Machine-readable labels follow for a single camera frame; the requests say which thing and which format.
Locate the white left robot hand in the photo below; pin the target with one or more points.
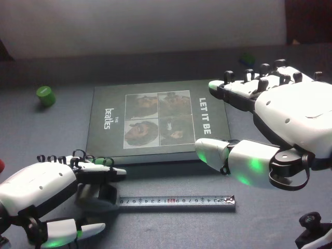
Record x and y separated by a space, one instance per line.
36 181

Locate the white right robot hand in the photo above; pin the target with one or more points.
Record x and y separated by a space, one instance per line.
298 114

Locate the grey tape measure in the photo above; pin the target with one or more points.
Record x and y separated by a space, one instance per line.
181 201

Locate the black Beatles book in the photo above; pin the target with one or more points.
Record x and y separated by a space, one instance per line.
103 98

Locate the red cylinder block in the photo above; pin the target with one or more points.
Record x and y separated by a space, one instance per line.
1 166

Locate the green and blue block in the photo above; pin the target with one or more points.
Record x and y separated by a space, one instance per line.
246 59

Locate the green cylinder block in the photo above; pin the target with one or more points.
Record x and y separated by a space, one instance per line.
46 95

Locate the grey table cloth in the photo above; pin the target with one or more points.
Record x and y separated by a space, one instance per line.
166 228

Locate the white backdrop board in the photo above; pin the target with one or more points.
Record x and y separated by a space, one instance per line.
142 26

